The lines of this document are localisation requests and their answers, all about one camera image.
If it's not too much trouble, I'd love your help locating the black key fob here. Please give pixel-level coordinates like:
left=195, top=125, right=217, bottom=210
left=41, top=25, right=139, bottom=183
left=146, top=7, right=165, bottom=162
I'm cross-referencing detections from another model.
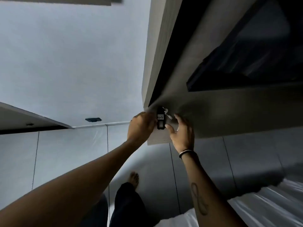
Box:
left=156, top=106, right=166, bottom=130

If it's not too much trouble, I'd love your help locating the person's left hand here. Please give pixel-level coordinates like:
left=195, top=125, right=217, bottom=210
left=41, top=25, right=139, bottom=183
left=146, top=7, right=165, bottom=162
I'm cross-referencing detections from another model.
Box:
left=127, top=112, right=157, bottom=145

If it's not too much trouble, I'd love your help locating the black and white wristband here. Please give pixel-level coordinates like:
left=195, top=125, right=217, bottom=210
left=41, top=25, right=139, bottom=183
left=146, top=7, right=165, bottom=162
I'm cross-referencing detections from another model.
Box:
left=179, top=149, right=196, bottom=160

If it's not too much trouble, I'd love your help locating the white bed sheet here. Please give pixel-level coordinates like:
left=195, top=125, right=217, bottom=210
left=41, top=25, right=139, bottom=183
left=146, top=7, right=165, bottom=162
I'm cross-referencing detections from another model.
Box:
left=153, top=178, right=303, bottom=227

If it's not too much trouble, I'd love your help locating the person's right hand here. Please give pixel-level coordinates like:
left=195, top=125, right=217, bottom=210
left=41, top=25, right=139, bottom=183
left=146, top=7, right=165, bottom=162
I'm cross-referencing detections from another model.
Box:
left=165, top=113, right=195, bottom=154

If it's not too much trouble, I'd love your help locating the black framed screen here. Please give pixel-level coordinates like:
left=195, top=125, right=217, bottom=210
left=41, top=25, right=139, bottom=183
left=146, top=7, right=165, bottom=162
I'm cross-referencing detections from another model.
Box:
left=186, top=0, right=303, bottom=92

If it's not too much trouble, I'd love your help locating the person's right forearm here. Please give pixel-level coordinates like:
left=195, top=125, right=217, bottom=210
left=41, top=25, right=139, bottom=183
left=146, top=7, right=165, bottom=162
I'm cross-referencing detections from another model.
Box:
left=180, top=152, right=249, bottom=227

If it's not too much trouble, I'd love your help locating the person's left forearm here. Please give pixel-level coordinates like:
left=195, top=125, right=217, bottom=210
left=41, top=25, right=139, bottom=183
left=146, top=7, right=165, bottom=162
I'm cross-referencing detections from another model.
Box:
left=0, top=137, right=145, bottom=227

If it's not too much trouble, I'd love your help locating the grey wooden cabinet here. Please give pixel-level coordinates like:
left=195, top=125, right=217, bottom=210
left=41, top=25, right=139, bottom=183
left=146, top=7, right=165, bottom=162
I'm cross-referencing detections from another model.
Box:
left=142, top=0, right=303, bottom=146

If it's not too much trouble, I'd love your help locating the person's black trouser leg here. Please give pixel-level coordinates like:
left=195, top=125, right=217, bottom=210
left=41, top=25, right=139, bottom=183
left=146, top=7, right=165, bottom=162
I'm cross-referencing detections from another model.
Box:
left=109, top=182, right=154, bottom=227

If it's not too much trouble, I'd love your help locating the person's bare foot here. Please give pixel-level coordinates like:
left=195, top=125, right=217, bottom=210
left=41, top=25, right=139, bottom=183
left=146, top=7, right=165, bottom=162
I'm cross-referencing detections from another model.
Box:
left=128, top=172, right=140, bottom=190

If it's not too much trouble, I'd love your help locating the grey wall ledge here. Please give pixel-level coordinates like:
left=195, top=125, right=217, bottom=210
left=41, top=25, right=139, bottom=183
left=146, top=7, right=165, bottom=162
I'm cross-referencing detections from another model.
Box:
left=0, top=102, right=73, bottom=135

